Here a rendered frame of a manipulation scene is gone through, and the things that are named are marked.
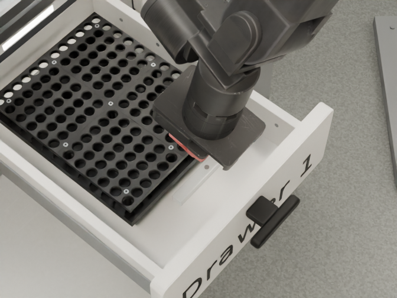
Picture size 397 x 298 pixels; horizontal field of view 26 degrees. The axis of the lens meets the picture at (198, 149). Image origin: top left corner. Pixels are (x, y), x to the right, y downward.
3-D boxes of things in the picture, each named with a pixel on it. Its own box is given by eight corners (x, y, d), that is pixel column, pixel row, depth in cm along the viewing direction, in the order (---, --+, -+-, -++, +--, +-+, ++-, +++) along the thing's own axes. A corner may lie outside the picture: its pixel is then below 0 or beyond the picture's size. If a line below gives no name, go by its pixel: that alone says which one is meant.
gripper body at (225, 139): (224, 175, 87) (240, 146, 80) (149, 110, 88) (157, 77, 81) (264, 132, 89) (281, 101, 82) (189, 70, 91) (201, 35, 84)
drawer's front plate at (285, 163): (322, 158, 105) (335, 107, 96) (165, 333, 93) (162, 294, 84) (311, 151, 105) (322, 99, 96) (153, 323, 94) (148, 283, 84)
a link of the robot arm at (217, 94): (225, 100, 75) (275, 70, 77) (179, 40, 76) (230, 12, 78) (211, 132, 81) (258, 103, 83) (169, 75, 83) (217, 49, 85)
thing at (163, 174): (233, 109, 99) (233, 106, 99) (130, 213, 92) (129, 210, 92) (221, 101, 100) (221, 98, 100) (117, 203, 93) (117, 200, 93)
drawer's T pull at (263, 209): (300, 203, 93) (302, 197, 91) (257, 252, 89) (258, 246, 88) (273, 184, 94) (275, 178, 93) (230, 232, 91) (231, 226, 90)
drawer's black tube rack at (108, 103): (231, 136, 104) (233, 106, 99) (133, 236, 97) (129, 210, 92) (99, 44, 112) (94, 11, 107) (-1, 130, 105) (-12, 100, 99)
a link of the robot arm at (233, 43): (260, 36, 70) (318, 19, 76) (178, -68, 72) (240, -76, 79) (187, 122, 78) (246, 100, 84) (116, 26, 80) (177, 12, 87)
